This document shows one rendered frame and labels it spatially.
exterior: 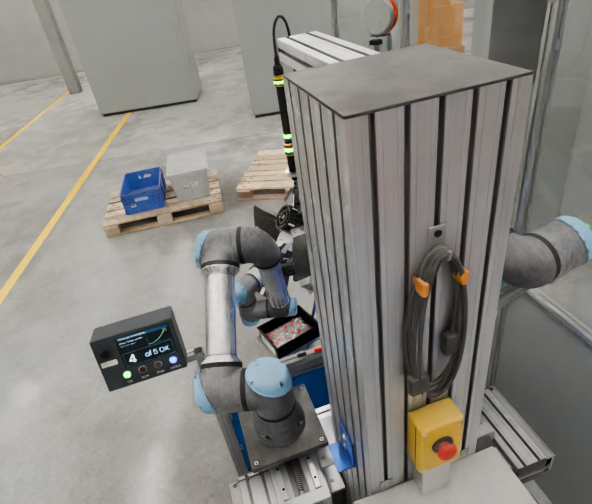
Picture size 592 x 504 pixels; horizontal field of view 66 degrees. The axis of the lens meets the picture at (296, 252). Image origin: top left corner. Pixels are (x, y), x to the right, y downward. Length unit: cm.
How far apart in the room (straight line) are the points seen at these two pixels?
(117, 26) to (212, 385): 806
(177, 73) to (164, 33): 66
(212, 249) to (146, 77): 777
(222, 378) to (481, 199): 85
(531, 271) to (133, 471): 230
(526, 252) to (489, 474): 47
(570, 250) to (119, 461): 245
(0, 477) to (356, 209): 287
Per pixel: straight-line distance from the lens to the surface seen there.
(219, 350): 130
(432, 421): 89
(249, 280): 165
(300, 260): 179
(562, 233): 111
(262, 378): 124
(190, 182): 473
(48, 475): 306
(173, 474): 272
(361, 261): 62
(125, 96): 919
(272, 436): 136
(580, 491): 228
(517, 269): 104
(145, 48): 893
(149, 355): 159
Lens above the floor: 219
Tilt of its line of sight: 34 degrees down
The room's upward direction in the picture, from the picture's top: 9 degrees counter-clockwise
